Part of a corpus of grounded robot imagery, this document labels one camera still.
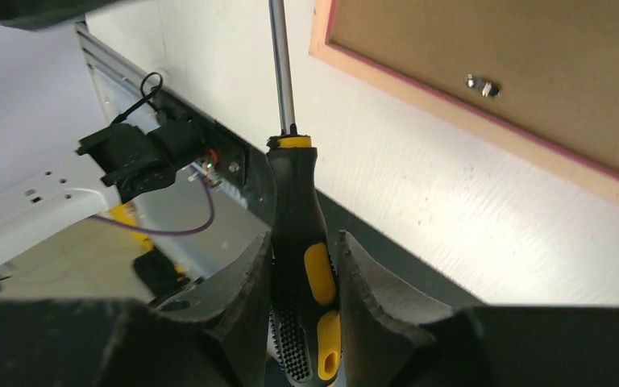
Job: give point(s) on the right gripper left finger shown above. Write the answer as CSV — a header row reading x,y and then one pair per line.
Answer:
x,y
217,338

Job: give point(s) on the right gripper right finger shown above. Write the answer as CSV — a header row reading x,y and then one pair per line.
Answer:
x,y
395,335

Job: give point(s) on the black yellow screwdriver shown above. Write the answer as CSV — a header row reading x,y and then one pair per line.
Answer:
x,y
304,293

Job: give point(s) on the pink wooden photo frame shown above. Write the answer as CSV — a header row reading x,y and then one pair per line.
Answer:
x,y
539,79

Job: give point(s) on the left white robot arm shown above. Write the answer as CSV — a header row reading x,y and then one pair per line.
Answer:
x,y
48,203

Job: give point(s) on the aluminium front rail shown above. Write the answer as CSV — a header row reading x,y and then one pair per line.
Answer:
x,y
143,113

